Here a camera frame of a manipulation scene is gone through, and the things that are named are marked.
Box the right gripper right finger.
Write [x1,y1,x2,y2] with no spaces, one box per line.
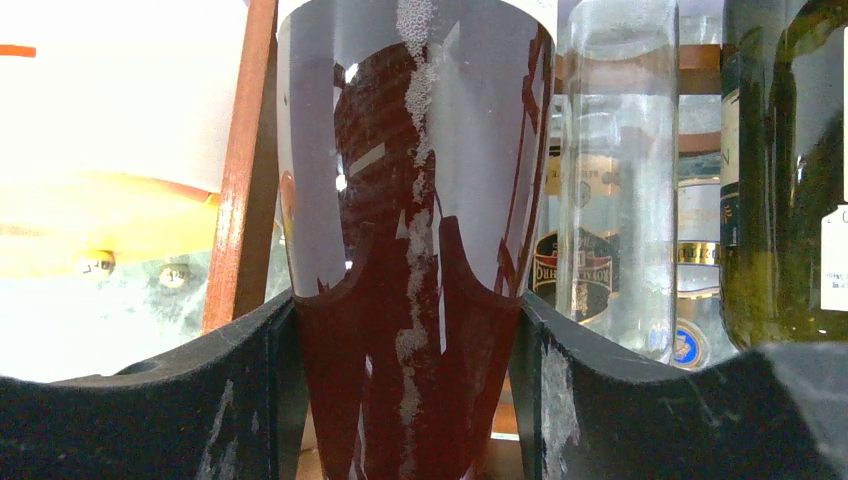
[510,293,847,479]

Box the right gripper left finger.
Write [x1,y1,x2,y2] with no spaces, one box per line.
[1,292,308,479]

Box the dark gold-capped wine bottle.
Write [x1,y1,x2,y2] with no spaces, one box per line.
[275,0,559,480]

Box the blue labelled clear bottle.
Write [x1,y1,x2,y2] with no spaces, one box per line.
[669,16,740,371]

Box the brown wooden wine rack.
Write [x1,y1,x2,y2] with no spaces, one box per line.
[201,0,723,480]

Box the dark wine bottle white label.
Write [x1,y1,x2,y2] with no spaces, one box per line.
[720,1,847,350]

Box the dark green labelled wine bottle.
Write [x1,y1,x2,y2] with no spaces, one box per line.
[529,140,622,324]

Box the clear glass bottle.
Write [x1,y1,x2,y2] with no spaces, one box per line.
[556,1,679,363]

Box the white round drawer cabinet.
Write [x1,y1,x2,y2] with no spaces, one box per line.
[1,1,247,382]

